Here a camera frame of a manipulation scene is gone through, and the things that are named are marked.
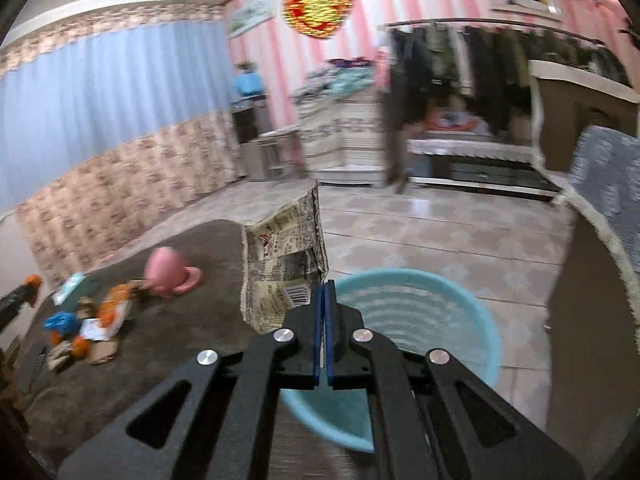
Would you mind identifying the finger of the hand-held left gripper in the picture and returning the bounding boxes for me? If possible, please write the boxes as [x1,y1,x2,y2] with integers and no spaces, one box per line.
[0,285,29,334]

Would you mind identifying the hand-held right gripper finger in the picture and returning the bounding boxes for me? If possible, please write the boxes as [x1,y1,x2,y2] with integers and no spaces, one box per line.
[57,283,326,480]
[325,281,585,480]

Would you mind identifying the orange wrapper piece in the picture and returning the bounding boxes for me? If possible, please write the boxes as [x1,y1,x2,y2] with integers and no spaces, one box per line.
[22,274,42,307]

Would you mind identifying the newspaper print paper packet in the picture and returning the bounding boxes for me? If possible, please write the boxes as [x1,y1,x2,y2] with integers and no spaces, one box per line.
[241,185,329,335]

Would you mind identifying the light blue plastic basket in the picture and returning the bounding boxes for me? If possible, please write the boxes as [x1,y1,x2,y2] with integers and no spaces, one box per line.
[279,267,501,454]

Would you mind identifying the blue crumpled wrapper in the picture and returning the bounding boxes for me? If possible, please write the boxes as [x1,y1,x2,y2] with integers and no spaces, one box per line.
[44,311,76,336]

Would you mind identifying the teal cardboard box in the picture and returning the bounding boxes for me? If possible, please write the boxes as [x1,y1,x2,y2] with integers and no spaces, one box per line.
[52,272,86,306]

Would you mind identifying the small printed snack packet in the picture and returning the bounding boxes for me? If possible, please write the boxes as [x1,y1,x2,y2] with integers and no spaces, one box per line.
[47,342,76,371]

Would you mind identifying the white and orange packet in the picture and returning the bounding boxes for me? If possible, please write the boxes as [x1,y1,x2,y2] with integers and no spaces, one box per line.
[80,311,124,342]

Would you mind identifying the brown cardboard scrap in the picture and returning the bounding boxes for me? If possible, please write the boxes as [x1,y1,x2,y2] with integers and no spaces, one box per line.
[90,340,120,365]

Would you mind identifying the orange snack packet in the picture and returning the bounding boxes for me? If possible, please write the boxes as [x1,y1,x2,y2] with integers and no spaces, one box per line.
[97,284,134,326]

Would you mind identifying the grey shaggy table mat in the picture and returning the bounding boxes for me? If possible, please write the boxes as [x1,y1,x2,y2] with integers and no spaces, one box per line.
[10,219,351,480]

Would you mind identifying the pink pig mug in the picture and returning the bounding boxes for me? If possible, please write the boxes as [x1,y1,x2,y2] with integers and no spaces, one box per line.
[144,246,203,300]

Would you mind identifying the small folding stool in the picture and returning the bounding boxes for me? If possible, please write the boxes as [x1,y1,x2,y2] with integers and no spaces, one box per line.
[249,130,302,182]

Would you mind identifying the cabinet with patterned cover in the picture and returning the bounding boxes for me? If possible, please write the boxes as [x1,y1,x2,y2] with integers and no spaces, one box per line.
[297,91,389,187]

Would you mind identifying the grey water dispenser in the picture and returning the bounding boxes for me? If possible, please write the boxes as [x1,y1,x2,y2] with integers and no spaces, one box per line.
[232,97,274,147]

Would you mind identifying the low stand with lace cloth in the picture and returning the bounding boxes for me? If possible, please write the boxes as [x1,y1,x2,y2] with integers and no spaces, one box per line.
[406,136,562,202]

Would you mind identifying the blue and floral curtain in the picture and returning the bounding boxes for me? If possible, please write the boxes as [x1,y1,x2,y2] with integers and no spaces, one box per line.
[0,4,242,281]

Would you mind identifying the pile of clothes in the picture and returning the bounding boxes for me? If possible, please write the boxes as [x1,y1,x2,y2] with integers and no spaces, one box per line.
[294,57,379,105]

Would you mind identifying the blue covered water bottle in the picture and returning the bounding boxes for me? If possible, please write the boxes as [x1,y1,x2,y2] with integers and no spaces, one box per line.
[234,62,265,99]

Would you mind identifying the pink hanging bag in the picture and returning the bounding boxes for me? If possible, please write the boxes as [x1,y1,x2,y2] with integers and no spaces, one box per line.
[375,45,394,94]

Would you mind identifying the row of hanging clothes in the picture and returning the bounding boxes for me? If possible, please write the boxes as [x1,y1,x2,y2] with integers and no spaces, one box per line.
[389,25,628,133]

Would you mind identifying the grey patterned chair cover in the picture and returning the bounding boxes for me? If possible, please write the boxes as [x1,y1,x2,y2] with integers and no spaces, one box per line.
[566,125,640,322]

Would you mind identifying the brown armchair with white trim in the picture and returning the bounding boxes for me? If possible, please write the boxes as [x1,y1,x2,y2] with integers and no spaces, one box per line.
[528,60,640,479]

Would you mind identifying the metal clothes rack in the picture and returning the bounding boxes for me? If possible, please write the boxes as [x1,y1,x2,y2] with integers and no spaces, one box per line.
[381,19,607,194]

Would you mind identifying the landscape wall picture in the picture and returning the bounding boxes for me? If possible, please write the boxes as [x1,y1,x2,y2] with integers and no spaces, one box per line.
[227,0,274,38]

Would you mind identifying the red gold heart wall decoration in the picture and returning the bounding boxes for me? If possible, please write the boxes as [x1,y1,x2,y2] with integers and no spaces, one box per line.
[282,0,354,41]

